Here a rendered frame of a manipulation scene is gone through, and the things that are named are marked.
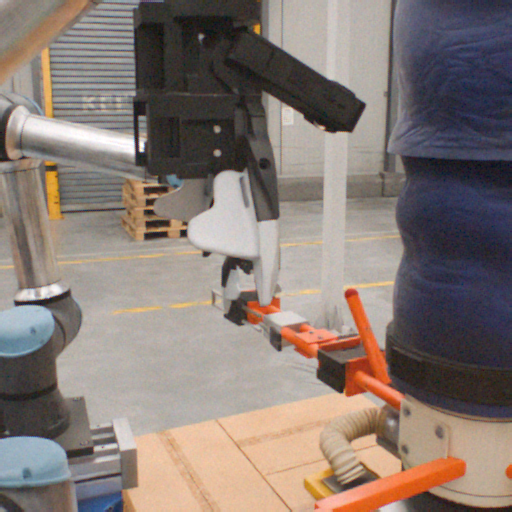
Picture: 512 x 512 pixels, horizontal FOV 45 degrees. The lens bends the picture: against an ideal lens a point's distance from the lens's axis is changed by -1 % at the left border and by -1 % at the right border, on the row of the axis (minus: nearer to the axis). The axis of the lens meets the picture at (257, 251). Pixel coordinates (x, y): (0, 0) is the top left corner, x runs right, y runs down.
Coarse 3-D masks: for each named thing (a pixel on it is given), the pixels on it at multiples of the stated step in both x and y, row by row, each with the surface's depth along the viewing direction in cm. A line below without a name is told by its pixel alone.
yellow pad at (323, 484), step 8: (360, 464) 91; (320, 472) 89; (328, 472) 89; (368, 472) 88; (304, 480) 88; (312, 480) 87; (320, 480) 87; (328, 480) 86; (336, 480) 86; (352, 480) 86; (360, 480) 86; (368, 480) 82; (304, 488) 88; (312, 488) 86; (320, 488) 85; (328, 488) 85; (336, 488) 84; (344, 488) 84; (352, 488) 85; (320, 496) 84; (328, 496) 84
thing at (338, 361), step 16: (320, 352) 99; (336, 352) 100; (352, 352) 100; (384, 352) 97; (320, 368) 100; (336, 368) 95; (352, 368) 94; (368, 368) 95; (336, 384) 95; (352, 384) 95
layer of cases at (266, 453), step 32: (256, 416) 227; (288, 416) 227; (320, 416) 227; (160, 448) 206; (192, 448) 206; (224, 448) 206; (256, 448) 206; (288, 448) 206; (160, 480) 188; (192, 480) 188; (224, 480) 188; (256, 480) 188; (288, 480) 188
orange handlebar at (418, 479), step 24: (288, 336) 111; (312, 336) 108; (336, 336) 108; (360, 384) 93; (384, 384) 90; (384, 480) 66; (408, 480) 67; (432, 480) 68; (336, 504) 62; (360, 504) 63; (384, 504) 65
